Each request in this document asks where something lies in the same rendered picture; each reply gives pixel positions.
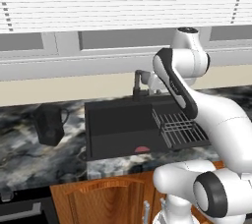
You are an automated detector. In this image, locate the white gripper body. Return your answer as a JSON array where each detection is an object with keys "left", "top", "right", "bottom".
[{"left": 141, "top": 71, "right": 169, "bottom": 94}]

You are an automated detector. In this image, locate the black sink faucet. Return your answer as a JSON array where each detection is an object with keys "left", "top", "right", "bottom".
[{"left": 132, "top": 69, "right": 154, "bottom": 102}]

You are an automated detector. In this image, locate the black sink basin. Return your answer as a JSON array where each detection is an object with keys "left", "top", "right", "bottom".
[{"left": 84, "top": 94, "right": 212, "bottom": 162}]

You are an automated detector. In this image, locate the black jug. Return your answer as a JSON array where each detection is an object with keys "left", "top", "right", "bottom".
[{"left": 32, "top": 102, "right": 71, "bottom": 147}]

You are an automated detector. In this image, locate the red round sponge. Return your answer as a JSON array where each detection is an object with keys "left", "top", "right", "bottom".
[{"left": 134, "top": 145, "right": 152, "bottom": 154}]

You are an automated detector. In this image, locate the black dishwasher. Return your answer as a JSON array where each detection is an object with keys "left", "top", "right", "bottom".
[{"left": 0, "top": 186, "right": 61, "bottom": 224}]

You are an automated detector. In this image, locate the black wire dish rack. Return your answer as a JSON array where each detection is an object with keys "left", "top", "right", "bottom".
[{"left": 151, "top": 107, "right": 212, "bottom": 150}]

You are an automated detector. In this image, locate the white window frame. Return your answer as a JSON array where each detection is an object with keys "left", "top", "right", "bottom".
[{"left": 0, "top": 25, "right": 252, "bottom": 83}]

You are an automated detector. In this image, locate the silver cupboard handle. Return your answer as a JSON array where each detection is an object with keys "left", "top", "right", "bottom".
[
  {"left": 159, "top": 197, "right": 167, "bottom": 216},
  {"left": 142, "top": 200, "right": 152, "bottom": 224}
]

